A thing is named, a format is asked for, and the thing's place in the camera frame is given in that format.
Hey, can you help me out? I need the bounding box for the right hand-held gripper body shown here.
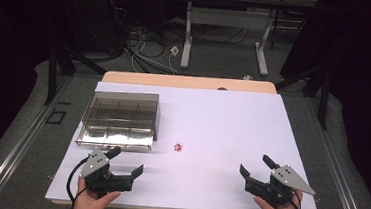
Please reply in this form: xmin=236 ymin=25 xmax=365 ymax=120
xmin=243 ymin=161 xmax=319 ymax=209

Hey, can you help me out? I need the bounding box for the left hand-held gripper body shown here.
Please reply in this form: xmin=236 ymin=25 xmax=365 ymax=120
xmin=77 ymin=146 xmax=137 ymax=203

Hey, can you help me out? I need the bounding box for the person's left hand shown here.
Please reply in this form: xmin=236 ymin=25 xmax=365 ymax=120
xmin=72 ymin=175 xmax=123 ymax=209

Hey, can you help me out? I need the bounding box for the clear plastic compartment box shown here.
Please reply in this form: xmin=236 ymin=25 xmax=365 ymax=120
xmin=74 ymin=87 xmax=163 ymax=154

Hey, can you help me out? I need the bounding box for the white board table cover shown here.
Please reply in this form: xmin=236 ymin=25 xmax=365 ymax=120
xmin=45 ymin=75 xmax=329 ymax=209

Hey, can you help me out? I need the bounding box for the black metal stand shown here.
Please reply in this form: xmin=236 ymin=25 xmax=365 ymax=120
xmin=271 ymin=62 xmax=333 ymax=132
xmin=43 ymin=38 xmax=110 ymax=111

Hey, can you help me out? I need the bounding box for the light wooden table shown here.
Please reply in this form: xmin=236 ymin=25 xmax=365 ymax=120
xmin=101 ymin=68 xmax=279 ymax=97

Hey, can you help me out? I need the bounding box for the black curtain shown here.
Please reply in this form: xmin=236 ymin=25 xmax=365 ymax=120
xmin=269 ymin=0 xmax=371 ymax=209
xmin=0 ymin=0 xmax=65 ymax=188

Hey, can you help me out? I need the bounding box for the white desk with metal legs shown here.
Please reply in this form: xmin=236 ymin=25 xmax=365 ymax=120
xmin=160 ymin=0 xmax=319 ymax=80

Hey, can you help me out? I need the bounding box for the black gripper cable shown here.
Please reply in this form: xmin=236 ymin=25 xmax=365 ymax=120
xmin=64 ymin=156 xmax=91 ymax=209

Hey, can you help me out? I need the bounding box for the aluminium floor rail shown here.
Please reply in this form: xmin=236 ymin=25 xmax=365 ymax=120
xmin=294 ymin=95 xmax=371 ymax=209
xmin=0 ymin=71 xmax=73 ymax=209

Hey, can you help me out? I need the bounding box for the bundle of floor cables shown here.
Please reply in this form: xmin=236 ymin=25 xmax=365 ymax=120
xmin=107 ymin=0 xmax=190 ymax=77

